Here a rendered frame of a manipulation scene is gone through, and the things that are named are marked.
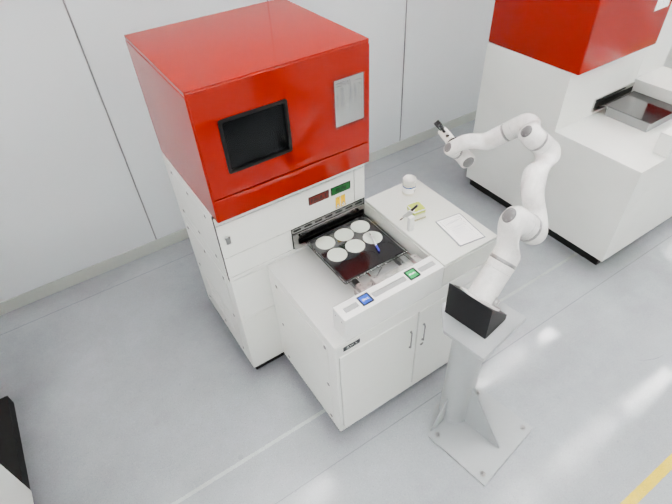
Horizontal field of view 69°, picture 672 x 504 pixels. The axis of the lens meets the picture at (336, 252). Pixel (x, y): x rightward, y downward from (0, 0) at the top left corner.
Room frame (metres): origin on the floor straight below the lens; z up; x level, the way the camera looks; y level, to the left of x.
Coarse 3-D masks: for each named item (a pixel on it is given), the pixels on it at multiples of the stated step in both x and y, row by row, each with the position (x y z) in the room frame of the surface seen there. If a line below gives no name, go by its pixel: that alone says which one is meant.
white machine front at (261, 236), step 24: (360, 168) 2.11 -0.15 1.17; (312, 192) 1.96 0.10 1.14; (360, 192) 2.11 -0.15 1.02; (240, 216) 1.76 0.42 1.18; (264, 216) 1.82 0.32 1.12; (288, 216) 1.89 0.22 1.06; (312, 216) 1.95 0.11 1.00; (240, 240) 1.75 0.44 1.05; (264, 240) 1.81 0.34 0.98; (288, 240) 1.88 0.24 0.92; (240, 264) 1.74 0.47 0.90; (264, 264) 1.80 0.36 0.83
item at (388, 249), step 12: (336, 228) 1.97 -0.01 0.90; (348, 228) 1.96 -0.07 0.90; (372, 228) 1.95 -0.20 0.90; (312, 240) 1.88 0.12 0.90; (336, 240) 1.87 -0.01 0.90; (348, 240) 1.87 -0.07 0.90; (384, 240) 1.85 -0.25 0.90; (324, 252) 1.79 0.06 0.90; (348, 252) 1.78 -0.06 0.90; (360, 252) 1.77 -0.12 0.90; (372, 252) 1.77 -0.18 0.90; (384, 252) 1.76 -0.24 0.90; (396, 252) 1.76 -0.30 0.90; (336, 264) 1.70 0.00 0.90; (348, 264) 1.70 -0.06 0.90; (360, 264) 1.69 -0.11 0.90; (372, 264) 1.68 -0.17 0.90; (348, 276) 1.61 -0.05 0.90
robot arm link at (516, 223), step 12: (504, 216) 1.55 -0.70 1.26; (516, 216) 1.52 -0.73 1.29; (528, 216) 1.52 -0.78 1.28; (504, 228) 1.52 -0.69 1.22; (516, 228) 1.49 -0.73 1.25; (528, 228) 1.50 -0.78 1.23; (504, 240) 1.50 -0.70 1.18; (516, 240) 1.47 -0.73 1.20; (492, 252) 1.50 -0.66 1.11; (504, 252) 1.47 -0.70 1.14; (516, 252) 1.45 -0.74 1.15; (516, 264) 1.44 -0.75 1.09
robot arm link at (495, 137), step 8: (496, 128) 2.08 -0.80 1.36; (464, 136) 2.13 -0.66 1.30; (472, 136) 2.12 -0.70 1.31; (480, 136) 2.11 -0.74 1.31; (488, 136) 2.08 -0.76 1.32; (496, 136) 2.05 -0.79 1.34; (504, 136) 2.03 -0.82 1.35; (448, 144) 2.15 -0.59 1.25; (456, 144) 2.11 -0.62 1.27; (464, 144) 2.09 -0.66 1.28; (472, 144) 2.08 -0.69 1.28; (480, 144) 2.08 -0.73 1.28; (488, 144) 2.07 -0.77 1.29; (496, 144) 2.05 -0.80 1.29; (448, 152) 2.12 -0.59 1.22; (456, 152) 2.10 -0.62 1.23
